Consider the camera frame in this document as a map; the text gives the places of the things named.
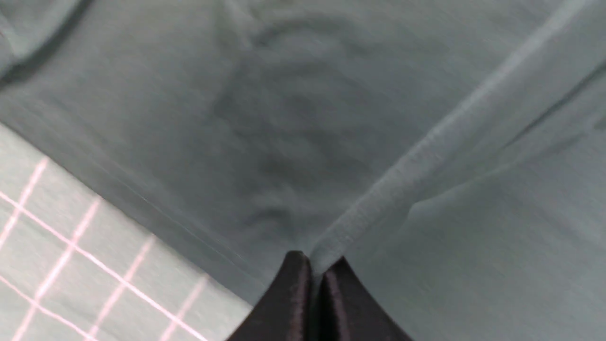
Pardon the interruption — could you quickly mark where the green checkered tablecloth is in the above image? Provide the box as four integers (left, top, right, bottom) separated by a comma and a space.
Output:
0, 127, 250, 341

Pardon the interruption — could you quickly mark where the green long-sleeved shirt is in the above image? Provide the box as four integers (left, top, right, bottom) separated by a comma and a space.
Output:
0, 0, 606, 341

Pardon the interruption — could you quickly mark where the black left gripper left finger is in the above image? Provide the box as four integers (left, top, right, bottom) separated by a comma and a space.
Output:
228, 251, 312, 341

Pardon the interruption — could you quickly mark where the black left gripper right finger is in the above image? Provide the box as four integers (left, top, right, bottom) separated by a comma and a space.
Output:
318, 257, 412, 341

